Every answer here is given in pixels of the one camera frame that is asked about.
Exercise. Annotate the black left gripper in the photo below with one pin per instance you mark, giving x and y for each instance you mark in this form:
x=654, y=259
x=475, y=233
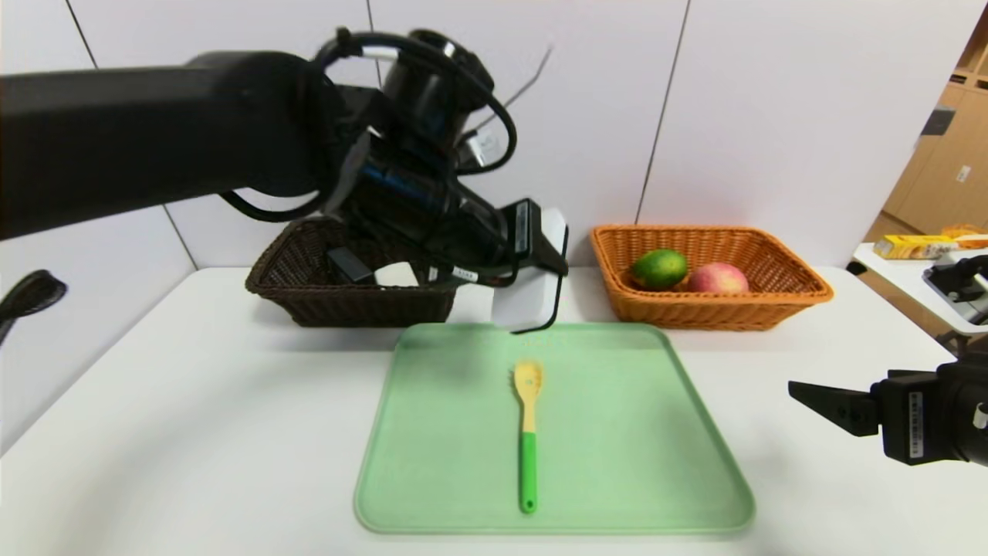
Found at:
x=526, y=229

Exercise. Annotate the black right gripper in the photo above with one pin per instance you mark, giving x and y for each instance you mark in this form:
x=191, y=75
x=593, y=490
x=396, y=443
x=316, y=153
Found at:
x=909, y=417

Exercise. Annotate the white oblong case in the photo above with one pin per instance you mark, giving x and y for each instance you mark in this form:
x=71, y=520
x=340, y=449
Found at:
x=525, y=301

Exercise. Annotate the green citrus fruit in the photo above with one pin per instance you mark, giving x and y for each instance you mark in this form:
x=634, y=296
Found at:
x=660, y=269

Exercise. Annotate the white sponge block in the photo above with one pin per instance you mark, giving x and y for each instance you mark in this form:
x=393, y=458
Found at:
x=397, y=275

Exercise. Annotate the pink peach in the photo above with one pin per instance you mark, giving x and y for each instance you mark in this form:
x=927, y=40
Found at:
x=719, y=279

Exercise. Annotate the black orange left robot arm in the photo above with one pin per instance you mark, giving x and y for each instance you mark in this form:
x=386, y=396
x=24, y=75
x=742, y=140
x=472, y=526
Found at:
x=116, y=131

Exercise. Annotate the orange wicker basket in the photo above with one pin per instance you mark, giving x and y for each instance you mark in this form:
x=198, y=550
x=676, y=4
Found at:
x=733, y=309

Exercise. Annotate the dark brown wicker basket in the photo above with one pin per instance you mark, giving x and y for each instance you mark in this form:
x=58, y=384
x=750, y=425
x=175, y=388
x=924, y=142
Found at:
x=347, y=305

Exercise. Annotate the white side table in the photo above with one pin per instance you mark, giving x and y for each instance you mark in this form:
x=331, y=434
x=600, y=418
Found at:
x=895, y=278

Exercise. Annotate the yellow box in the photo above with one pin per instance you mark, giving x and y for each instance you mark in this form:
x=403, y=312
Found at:
x=915, y=247

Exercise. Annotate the light green plastic tray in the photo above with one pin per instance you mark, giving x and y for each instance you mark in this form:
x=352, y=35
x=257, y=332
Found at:
x=617, y=463

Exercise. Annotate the orange packet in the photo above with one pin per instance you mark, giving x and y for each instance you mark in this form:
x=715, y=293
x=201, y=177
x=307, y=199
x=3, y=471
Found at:
x=969, y=234

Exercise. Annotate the light wood cabinet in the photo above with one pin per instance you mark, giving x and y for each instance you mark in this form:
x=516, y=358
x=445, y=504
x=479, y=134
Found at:
x=942, y=170

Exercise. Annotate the white label on cabinet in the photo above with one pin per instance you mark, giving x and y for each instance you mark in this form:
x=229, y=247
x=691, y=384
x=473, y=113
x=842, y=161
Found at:
x=963, y=174

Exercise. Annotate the grey plate on cabinet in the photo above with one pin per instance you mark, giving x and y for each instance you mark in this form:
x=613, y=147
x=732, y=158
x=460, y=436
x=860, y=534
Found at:
x=939, y=122

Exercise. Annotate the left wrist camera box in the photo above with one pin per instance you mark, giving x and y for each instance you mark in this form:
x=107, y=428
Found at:
x=475, y=148

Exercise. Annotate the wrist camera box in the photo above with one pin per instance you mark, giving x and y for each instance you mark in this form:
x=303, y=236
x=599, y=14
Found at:
x=475, y=148
x=961, y=289

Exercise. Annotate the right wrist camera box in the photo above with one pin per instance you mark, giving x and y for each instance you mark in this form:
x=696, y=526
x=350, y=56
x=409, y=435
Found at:
x=961, y=289

